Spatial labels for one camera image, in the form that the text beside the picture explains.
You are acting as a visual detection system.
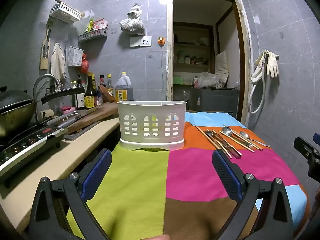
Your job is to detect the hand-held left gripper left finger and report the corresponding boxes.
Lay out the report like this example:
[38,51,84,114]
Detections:
[28,149,112,240]

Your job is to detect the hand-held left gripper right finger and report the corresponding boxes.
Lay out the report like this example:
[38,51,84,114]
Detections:
[212,149,294,240]

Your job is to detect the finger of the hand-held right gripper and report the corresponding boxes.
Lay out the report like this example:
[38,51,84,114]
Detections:
[294,133,320,180]

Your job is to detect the white plastic utensil basket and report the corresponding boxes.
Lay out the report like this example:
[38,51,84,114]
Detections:
[117,101,187,151]

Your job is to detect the colourful patchwork tablecloth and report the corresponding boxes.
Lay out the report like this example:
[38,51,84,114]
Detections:
[66,111,310,240]

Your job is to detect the wooden cutting board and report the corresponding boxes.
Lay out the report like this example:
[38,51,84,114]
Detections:
[66,102,119,134]

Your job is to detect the soy sauce bottle yellow label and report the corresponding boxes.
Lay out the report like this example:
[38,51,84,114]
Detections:
[84,72,98,109]

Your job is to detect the grey cabinet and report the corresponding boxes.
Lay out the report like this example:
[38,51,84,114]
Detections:
[189,87,239,117]

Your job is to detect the induction cooker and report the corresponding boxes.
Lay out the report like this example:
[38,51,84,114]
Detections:
[0,126,68,188]

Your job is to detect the dark bottle with white label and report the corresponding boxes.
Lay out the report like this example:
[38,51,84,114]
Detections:
[74,74,87,110]

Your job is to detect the brown wooden board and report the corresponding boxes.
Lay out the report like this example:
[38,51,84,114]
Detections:
[98,85,117,103]

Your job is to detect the large cooking oil jug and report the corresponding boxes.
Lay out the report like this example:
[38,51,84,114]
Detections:
[115,72,134,102]

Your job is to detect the yellow-capped sauce bottle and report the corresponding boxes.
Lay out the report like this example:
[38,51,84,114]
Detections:
[106,74,114,97]

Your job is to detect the clear plastic bag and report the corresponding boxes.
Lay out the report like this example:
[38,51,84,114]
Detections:
[197,72,227,89]

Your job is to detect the cream rubber gloves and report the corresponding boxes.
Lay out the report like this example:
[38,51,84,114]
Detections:
[251,49,279,82]

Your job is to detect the metal kitchen faucet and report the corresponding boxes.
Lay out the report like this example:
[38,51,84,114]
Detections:
[33,74,61,123]

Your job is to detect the black wok with lid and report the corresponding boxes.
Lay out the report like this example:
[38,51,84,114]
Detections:
[0,86,35,138]

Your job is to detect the white pillow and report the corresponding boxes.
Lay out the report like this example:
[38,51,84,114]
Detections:
[215,51,229,83]

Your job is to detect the red plastic bag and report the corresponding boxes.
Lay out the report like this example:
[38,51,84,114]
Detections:
[81,53,89,74]

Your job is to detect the white hanging towel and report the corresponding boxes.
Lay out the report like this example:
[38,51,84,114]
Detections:
[51,43,67,82]

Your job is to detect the white cardboard box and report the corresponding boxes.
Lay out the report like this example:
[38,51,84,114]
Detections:
[67,46,84,67]

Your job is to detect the wooden shelf unit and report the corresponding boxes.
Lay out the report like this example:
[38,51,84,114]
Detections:
[173,22,215,85]

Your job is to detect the wooden knife holder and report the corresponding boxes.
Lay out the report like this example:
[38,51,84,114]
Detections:
[39,21,53,70]

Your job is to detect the snack packets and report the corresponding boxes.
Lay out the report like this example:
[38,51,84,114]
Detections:
[86,17,108,32]

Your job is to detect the hanging plastic bag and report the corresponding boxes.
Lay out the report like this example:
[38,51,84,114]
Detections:
[119,4,146,35]

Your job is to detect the brown-handled metal spoon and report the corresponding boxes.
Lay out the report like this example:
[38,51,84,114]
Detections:
[212,131,242,160]
[204,131,242,159]

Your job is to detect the cleaver with grey handle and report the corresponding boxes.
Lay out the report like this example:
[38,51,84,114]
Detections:
[46,112,82,131]

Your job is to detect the white hose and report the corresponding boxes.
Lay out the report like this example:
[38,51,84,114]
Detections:
[247,57,266,114]

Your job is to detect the wooden door frame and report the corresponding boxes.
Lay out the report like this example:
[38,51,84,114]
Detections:
[166,0,252,128]

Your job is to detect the grey wall rack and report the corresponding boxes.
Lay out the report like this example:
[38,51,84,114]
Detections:
[78,28,108,43]

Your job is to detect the white wall basket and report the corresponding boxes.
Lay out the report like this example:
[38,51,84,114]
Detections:
[49,2,82,22]

